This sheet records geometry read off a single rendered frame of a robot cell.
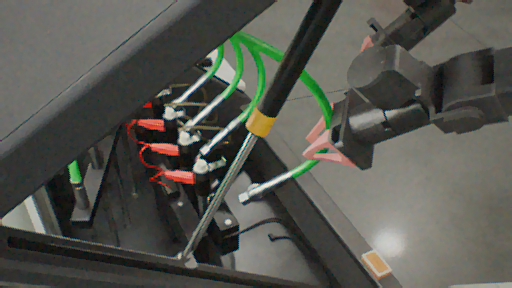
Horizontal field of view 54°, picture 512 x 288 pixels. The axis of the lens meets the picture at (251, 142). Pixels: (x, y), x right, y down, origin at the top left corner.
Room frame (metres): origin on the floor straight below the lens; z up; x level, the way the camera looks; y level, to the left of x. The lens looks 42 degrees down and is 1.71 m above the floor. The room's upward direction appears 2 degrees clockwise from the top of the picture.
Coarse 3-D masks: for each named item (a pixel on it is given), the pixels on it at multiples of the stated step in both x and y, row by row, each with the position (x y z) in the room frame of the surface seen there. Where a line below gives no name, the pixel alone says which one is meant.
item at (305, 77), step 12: (240, 36) 0.54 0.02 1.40; (252, 36) 0.54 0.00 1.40; (264, 48) 0.54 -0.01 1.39; (276, 48) 0.55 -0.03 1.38; (276, 60) 0.54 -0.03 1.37; (312, 84) 0.55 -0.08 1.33; (324, 96) 0.55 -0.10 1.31; (324, 108) 0.55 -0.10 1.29; (72, 168) 0.52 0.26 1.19; (300, 168) 0.55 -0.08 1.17; (72, 180) 0.52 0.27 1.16
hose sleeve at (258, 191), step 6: (282, 174) 0.55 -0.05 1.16; (288, 174) 0.55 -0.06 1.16; (270, 180) 0.55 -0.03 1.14; (276, 180) 0.55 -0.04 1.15; (282, 180) 0.54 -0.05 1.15; (288, 180) 0.54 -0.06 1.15; (258, 186) 0.55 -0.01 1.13; (264, 186) 0.54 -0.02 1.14; (270, 186) 0.54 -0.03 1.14; (276, 186) 0.54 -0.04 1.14; (252, 192) 0.54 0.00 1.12; (258, 192) 0.54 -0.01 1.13; (264, 192) 0.54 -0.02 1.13; (252, 198) 0.54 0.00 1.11
